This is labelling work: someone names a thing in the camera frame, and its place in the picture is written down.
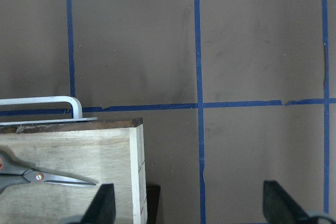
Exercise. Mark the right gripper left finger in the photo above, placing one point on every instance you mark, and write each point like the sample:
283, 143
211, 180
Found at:
101, 210

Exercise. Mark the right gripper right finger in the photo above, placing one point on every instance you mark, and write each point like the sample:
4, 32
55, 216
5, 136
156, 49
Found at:
280, 207

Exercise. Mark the wooden drawer with white handle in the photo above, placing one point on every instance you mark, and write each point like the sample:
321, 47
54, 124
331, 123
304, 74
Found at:
102, 152

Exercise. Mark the grey orange scissors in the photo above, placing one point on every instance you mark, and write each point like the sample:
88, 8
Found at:
14, 173

